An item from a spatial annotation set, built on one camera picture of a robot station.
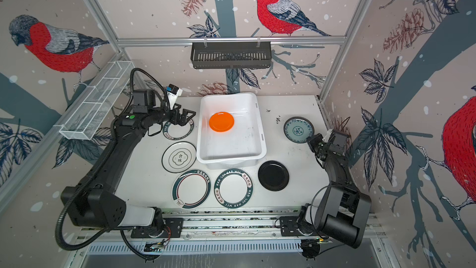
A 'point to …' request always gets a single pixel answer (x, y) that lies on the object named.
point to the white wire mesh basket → (96, 103)
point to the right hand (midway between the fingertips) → (308, 138)
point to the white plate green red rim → (191, 189)
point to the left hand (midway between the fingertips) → (185, 108)
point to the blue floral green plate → (297, 129)
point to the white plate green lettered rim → (233, 188)
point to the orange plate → (221, 121)
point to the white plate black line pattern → (178, 157)
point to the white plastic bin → (230, 131)
